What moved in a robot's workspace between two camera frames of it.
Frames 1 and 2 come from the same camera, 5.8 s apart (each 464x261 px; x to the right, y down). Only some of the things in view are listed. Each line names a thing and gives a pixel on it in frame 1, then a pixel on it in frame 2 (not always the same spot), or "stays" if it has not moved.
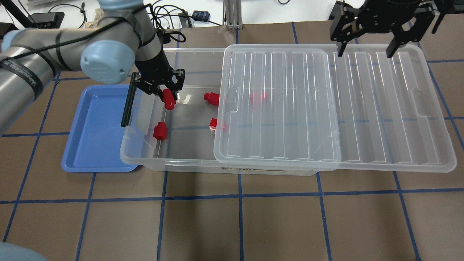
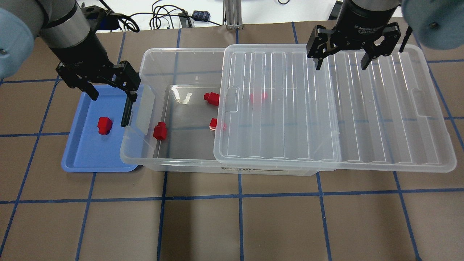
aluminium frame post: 233,13 stays
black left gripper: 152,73 to 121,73
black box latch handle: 128,111 stays
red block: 212,98 stays
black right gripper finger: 393,46 to 367,58
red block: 169,99 to 104,125
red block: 213,124 stays
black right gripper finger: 340,48 to 319,62
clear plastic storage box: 162,136 stays
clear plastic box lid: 304,103 stays
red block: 160,131 stays
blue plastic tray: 94,145 stays
